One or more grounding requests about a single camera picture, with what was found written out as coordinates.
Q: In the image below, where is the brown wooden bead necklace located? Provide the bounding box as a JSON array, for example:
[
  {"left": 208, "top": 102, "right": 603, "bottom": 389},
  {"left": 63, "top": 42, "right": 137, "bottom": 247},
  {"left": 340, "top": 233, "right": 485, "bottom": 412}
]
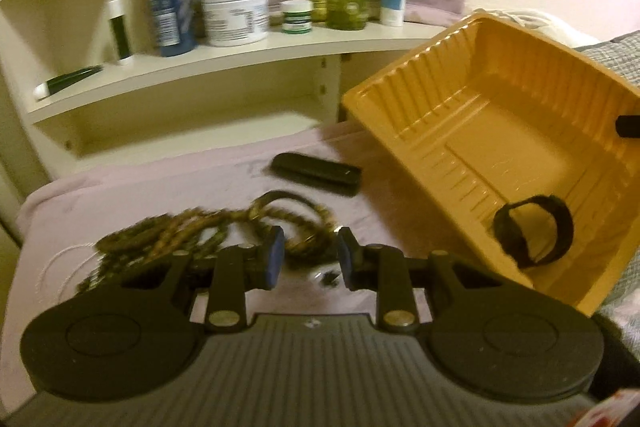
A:
[{"left": 74, "top": 189, "right": 339, "bottom": 293}]

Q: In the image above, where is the orange plastic tray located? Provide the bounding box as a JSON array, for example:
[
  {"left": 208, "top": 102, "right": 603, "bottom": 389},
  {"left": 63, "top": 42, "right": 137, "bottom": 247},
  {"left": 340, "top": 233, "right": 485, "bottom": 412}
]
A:
[{"left": 343, "top": 12, "right": 639, "bottom": 314}]

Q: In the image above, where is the black bangle bracelet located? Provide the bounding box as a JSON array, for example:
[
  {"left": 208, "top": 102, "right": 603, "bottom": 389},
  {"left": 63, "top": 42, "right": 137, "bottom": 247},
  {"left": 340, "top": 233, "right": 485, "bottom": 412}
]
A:
[{"left": 492, "top": 194, "right": 575, "bottom": 269}]

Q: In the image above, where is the white pearl necklace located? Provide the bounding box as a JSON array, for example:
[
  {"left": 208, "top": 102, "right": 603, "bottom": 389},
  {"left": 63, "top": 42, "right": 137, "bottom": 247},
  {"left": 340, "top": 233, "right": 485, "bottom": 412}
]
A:
[{"left": 34, "top": 241, "right": 101, "bottom": 308}]

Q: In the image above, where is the grey woven pillow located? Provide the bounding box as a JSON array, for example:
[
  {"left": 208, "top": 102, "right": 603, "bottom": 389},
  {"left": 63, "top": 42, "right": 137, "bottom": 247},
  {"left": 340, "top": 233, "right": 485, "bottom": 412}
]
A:
[{"left": 576, "top": 30, "right": 640, "bottom": 87}]

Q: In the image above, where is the black rectangular case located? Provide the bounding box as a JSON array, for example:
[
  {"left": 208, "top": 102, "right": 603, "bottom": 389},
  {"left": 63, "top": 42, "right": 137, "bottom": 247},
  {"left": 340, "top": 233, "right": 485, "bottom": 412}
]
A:
[{"left": 270, "top": 152, "right": 362, "bottom": 196}]

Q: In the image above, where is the white pillow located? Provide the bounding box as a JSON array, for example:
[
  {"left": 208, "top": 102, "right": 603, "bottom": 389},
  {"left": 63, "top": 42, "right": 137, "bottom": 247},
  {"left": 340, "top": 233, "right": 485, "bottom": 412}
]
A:
[{"left": 475, "top": 9, "right": 599, "bottom": 49}]

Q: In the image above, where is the cream wooden shelf unit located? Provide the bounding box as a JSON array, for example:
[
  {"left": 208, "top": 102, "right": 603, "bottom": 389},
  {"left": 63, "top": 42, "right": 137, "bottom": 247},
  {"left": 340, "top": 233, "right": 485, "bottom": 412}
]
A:
[{"left": 0, "top": 0, "right": 446, "bottom": 188}]

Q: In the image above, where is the white cream jar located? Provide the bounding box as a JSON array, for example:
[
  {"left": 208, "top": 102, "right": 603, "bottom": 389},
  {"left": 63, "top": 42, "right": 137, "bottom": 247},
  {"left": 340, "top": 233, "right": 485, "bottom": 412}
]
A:
[{"left": 201, "top": 0, "right": 269, "bottom": 48}]

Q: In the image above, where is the small green label jar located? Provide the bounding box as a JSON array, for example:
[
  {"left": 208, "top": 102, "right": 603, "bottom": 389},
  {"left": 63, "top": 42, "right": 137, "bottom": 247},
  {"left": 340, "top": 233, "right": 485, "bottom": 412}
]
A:
[{"left": 280, "top": 0, "right": 314, "bottom": 35}]

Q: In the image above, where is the dark green tube white cap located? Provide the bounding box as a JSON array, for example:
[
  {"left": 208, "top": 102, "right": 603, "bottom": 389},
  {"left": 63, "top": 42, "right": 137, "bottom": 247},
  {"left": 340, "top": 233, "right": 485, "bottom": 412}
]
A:
[{"left": 32, "top": 65, "right": 103, "bottom": 101}]

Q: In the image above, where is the white black lip balm stick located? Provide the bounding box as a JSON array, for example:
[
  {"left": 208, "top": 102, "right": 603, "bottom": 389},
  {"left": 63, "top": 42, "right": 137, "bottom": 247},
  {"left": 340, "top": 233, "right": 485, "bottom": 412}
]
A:
[{"left": 107, "top": 0, "right": 132, "bottom": 65}]

